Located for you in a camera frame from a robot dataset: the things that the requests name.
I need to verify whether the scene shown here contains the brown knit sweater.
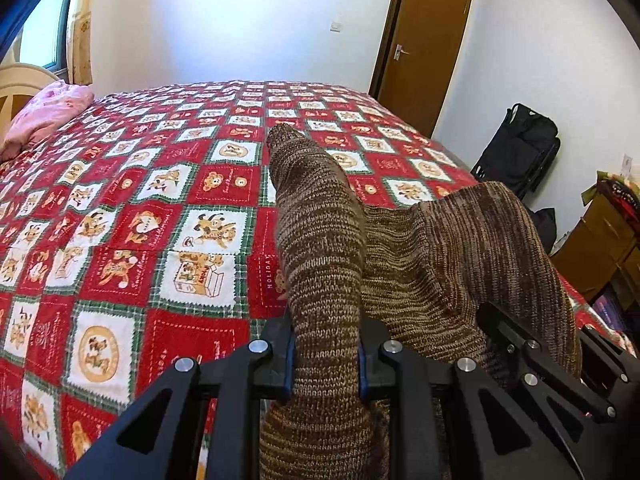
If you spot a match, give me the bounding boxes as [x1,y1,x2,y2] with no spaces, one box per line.
[259,124,582,479]

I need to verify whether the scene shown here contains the brown cardboard boxes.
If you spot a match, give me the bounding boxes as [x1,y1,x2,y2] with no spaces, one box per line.
[551,194,639,310]

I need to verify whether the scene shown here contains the colourful clutter on boxes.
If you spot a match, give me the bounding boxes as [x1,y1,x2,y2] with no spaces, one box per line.
[582,170,640,230]

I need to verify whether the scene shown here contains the red patchwork bear bedspread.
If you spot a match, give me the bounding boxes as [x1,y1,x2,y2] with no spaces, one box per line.
[1,80,639,479]

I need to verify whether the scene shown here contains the black suitcase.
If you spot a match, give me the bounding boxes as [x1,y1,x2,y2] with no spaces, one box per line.
[471,103,561,200]

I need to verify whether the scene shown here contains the pink folded blanket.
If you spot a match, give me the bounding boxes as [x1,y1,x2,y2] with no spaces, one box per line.
[1,79,94,162]

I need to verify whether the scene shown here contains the cream wooden headboard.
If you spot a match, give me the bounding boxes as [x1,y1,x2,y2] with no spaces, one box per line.
[0,63,58,136]

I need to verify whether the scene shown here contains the beige patterned curtain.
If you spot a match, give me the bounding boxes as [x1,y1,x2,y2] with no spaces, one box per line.
[66,0,92,86]

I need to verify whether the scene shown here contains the brown wooden door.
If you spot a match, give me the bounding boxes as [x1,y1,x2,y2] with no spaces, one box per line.
[369,0,472,138]

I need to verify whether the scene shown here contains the window with dark frame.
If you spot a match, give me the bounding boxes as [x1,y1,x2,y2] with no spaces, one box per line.
[15,0,70,73]

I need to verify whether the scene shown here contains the white wall switch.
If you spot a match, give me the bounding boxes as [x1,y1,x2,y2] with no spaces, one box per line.
[330,22,343,34]

